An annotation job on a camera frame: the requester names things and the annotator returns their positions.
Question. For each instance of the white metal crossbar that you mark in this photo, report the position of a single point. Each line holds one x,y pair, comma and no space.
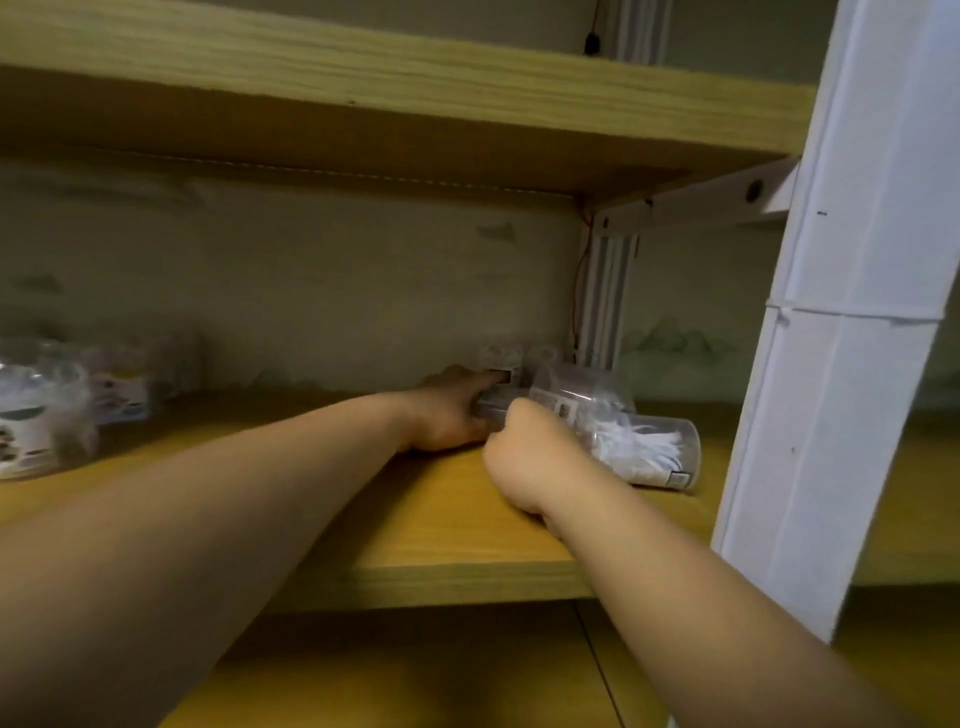
697,202

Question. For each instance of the person's right forearm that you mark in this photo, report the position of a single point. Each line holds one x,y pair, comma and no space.
712,637

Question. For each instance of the person's left forearm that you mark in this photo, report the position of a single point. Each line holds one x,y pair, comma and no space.
187,540

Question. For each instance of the person's right hand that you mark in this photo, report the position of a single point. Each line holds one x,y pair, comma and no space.
540,465

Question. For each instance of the grey white shelf post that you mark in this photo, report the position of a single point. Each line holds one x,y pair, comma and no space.
847,337

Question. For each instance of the person's left hand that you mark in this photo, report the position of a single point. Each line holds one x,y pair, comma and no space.
446,416

